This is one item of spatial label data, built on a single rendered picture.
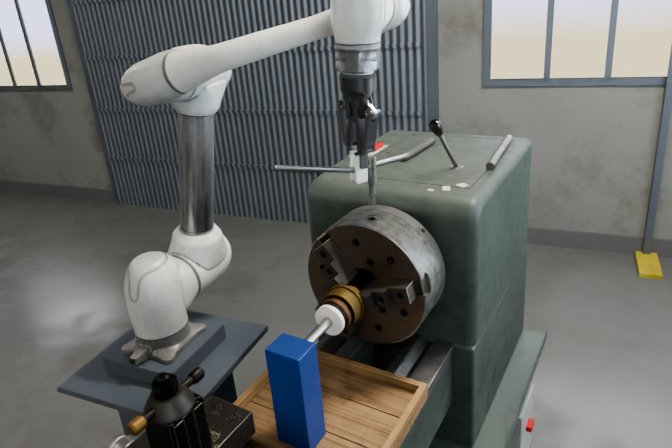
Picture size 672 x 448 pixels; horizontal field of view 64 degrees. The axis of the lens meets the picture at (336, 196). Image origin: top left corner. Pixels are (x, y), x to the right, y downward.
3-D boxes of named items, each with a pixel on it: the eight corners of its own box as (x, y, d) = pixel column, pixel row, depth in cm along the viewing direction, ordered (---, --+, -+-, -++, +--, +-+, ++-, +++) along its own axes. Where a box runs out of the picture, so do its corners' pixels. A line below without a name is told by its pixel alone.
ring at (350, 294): (333, 275, 122) (311, 295, 115) (369, 283, 117) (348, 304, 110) (336, 309, 125) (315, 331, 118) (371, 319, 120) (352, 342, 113)
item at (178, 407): (171, 383, 92) (167, 369, 91) (205, 398, 88) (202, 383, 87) (133, 414, 86) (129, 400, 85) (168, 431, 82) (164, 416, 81)
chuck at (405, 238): (328, 304, 146) (323, 199, 134) (437, 339, 131) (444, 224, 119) (310, 322, 139) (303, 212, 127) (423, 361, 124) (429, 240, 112)
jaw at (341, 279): (354, 274, 129) (323, 236, 130) (367, 265, 126) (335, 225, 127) (331, 296, 121) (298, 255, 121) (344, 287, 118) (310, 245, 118)
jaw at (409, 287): (377, 270, 125) (424, 271, 119) (382, 289, 127) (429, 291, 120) (355, 293, 117) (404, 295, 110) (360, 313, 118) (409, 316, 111)
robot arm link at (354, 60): (350, 47, 100) (351, 79, 102) (389, 42, 104) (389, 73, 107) (325, 42, 107) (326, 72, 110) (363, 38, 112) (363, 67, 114)
